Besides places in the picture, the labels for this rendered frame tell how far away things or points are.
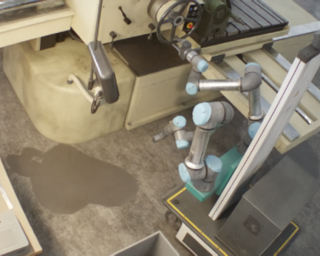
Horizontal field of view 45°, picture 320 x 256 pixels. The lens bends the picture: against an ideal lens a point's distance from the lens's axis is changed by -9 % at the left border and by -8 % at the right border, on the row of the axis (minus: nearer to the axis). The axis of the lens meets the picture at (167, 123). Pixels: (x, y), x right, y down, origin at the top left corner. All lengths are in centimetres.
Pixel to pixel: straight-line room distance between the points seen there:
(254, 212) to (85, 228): 126
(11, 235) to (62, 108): 162
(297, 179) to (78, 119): 175
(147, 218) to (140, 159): 59
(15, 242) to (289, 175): 178
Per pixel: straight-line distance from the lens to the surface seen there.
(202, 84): 270
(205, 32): 331
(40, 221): 311
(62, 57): 344
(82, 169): 341
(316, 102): 382
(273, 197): 260
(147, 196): 335
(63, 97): 320
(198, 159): 242
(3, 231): 190
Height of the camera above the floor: 269
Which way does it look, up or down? 43 degrees down
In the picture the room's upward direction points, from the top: 19 degrees clockwise
